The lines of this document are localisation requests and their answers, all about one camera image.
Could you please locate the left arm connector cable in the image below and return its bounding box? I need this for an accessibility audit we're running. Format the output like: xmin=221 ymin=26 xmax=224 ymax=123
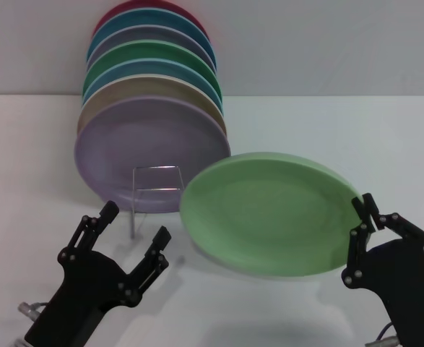
xmin=17 ymin=301 xmax=48 ymax=321

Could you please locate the teal blue plate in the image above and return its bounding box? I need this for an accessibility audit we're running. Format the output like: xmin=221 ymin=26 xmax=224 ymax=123
xmin=86 ymin=9 xmax=218 ymax=69

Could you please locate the metal wire plate rack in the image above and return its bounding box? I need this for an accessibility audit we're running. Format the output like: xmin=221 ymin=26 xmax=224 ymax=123
xmin=129 ymin=165 xmax=189 ymax=239

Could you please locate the light blue plate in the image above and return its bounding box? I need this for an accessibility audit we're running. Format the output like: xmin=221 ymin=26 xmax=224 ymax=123
xmin=81 ymin=59 xmax=223 ymax=109

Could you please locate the lilac plate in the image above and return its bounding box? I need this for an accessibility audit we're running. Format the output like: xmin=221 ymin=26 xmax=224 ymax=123
xmin=73 ymin=95 xmax=232 ymax=214

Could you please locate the dark red plate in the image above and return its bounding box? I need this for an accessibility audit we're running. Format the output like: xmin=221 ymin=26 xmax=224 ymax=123
xmin=95 ymin=0 xmax=212 ymax=43

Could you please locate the right arm connector cable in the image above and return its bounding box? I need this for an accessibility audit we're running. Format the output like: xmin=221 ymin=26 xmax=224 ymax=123
xmin=365 ymin=321 xmax=402 ymax=347

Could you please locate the grey purple plate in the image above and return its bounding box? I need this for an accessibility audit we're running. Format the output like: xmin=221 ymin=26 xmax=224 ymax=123
xmin=86 ymin=25 xmax=218 ymax=73

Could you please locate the light green plate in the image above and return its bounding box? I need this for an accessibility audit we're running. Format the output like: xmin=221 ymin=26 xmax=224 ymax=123
xmin=178 ymin=151 xmax=364 ymax=279

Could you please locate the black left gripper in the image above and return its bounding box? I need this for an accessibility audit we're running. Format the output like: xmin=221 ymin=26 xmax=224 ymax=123
xmin=23 ymin=201 xmax=172 ymax=347

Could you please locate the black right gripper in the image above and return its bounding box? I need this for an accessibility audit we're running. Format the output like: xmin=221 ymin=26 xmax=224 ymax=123
xmin=341 ymin=193 xmax=424 ymax=347

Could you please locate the arm connector cable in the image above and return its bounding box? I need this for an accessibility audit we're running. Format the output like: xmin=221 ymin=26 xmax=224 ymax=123
xmin=365 ymin=321 xmax=402 ymax=347
xmin=17 ymin=301 xmax=48 ymax=321

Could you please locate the beige plate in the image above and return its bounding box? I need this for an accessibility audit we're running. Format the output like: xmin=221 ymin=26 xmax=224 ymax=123
xmin=76 ymin=74 xmax=228 ymax=140

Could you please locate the dark green plate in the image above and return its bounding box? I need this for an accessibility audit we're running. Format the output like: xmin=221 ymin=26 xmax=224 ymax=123
xmin=81 ymin=40 xmax=222 ymax=97

